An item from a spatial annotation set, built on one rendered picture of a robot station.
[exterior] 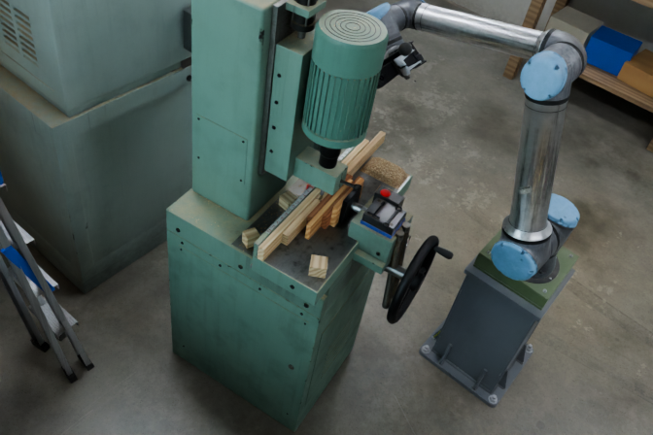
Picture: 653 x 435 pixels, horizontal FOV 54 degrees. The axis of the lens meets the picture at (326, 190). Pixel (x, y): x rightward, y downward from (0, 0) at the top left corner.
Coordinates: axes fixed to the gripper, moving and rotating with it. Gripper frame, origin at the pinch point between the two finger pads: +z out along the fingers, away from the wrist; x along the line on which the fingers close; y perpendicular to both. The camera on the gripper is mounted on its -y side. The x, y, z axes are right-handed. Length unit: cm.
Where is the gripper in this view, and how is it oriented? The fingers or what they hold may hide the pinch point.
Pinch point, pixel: (402, 67)
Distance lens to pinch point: 180.3
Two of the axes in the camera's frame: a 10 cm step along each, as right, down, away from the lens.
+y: 8.2, -5.7, -1.2
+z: 0.1, 2.2, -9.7
